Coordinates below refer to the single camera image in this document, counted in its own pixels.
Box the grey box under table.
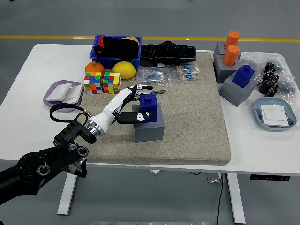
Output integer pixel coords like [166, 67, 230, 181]
[206, 172, 227, 183]

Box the black table control panel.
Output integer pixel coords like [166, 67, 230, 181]
[249, 174, 291, 182]

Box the blue plastic bin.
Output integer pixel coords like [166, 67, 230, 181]
[89, 35, 143, 70]

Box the blue square seal with knob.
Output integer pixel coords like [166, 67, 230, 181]
[232, 64, 255, 89]
[140, 93, 159, 123]

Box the yellow lemon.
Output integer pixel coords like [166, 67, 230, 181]
[112, 61, 137, 80]

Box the clear bag of resistors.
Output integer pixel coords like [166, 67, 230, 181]
[168, 63, 201, 82]
[135, 66, 173, 88]

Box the black capacitors cluster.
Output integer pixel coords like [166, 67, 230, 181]
[259, 61, 280, 98]

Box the purple tray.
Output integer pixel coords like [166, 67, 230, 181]
[43, 80, 85, 113]

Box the blue-grey tray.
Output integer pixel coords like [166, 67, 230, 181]
[253, 97, 297, 131]

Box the black power cable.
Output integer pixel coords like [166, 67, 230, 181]
[217, 173, 225, 225]

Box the orange fruit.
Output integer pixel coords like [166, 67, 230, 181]
[85, 61, 105, 75]

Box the multicolour puzzle cube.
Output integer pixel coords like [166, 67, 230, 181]
[83, 71, 104, 95]
[102, 71, 122, 95]

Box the white table leg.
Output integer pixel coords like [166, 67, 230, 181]
[226, 173, 246, 225]
[57, 165, 80, 216]

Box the black cloth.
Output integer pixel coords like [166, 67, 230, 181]
[93, 35, 139, 59]

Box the red strap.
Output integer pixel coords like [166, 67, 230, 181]
[97, 37, 105, 56]

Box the grey seal holder block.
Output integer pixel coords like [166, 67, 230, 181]
[213, 41, 242, 59]
[212, 54, 240, 84]
[132, 103, 165, 143]
[219, 71, 257, 108]

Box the orange cylinder seal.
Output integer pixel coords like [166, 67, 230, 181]
[225, 31, 241, 47]
[222, 45, 240, 67]

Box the white wall switch panel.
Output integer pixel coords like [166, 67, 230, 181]
[60, 84, 84, 105]
[45, 83, 73, 102]
[260, 104, 289, 127]

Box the grey-brown fabric mat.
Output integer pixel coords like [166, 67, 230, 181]
[69, 52, 232, 166]

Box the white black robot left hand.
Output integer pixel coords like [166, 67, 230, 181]
[90, 83, 157, 134]

